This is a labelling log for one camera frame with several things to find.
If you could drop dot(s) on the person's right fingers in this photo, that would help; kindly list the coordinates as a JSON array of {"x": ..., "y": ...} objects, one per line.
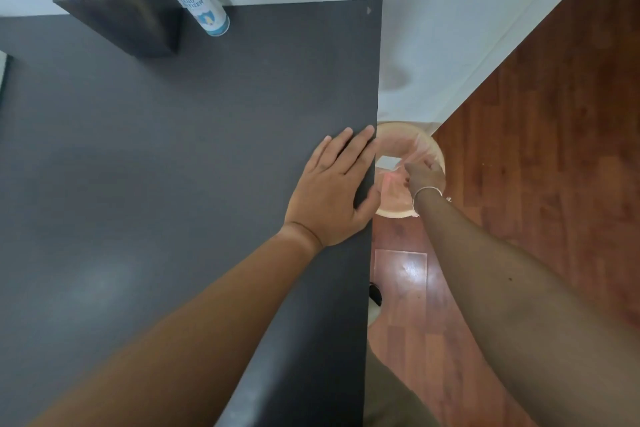
[{"x": 413, "y": 170}]

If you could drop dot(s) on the person's left forearm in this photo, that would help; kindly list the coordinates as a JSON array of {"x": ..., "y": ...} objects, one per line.
[{"x": 190, "y": 331}]

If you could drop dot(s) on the person's left middle finger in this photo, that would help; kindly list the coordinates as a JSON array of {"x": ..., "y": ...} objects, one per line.
[{"x": 339, "y": 146}]

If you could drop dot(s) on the black shoe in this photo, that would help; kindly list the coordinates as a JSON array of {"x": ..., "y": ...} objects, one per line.
[{"x": 375, "y": 294}]

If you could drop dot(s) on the person's right hand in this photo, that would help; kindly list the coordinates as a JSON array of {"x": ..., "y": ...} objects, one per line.
[{"x": 428, "y": 179}]

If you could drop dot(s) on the white paper scrap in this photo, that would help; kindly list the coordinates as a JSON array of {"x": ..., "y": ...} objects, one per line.
[{"x": 388, "y": 162}]

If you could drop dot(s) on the person's left thumb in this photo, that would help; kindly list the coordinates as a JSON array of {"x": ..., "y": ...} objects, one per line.
[{"x": 369, "y": 205}]

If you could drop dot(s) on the black desk organiser box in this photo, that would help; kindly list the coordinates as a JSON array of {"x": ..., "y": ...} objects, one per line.
[{"x": 135, "y": 6}]

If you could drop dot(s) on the person's right forearm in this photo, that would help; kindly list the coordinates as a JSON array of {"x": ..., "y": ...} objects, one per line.
[{"x": 515, "y": 311}]

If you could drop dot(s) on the round waste bin pink liner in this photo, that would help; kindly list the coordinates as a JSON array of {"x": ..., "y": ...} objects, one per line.
[{"x": 400, "y": 161}]

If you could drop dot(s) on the olive trousers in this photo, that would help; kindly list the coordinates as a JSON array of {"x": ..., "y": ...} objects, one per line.
[{"x": 392, "y": 396}]

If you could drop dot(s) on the person's left hand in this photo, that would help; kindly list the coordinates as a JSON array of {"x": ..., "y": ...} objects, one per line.
[{"x": 325, "y": 196}]

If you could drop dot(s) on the silver wrist bangle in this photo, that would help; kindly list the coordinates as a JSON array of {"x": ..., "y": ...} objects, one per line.
[{"x": 425, "y": 190}]

